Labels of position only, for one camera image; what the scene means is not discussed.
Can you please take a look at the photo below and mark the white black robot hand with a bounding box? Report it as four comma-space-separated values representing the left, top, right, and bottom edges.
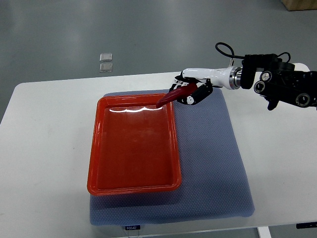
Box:
169, 67, 235, 105

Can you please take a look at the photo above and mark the red pepper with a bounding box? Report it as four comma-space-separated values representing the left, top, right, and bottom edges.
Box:
156, 83, 198, 108

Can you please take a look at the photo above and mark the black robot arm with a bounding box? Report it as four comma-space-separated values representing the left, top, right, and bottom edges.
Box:
161, 54, 317, 111

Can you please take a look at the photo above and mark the red plastic tray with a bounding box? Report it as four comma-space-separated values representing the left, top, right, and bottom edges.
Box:
87, 93, 182, 196

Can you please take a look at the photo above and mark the upper metal floor plate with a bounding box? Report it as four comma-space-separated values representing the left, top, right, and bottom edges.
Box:
100, 53, 112, 62

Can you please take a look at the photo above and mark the blue-grey mesh mat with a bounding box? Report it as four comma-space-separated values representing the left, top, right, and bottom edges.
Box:
90, 88, 255, 226

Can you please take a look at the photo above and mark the cardboard box corner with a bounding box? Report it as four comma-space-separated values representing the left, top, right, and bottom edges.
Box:
281, 0, 317, 11

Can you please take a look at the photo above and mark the white table leg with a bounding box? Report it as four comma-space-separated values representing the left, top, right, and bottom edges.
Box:
257, 226, 272, 238

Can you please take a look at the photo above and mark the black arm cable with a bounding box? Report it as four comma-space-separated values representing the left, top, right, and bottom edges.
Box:
214, 42, 292, 65

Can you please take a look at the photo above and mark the black stand bracket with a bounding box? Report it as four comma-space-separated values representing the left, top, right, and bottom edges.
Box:
296, 222, 317, 229

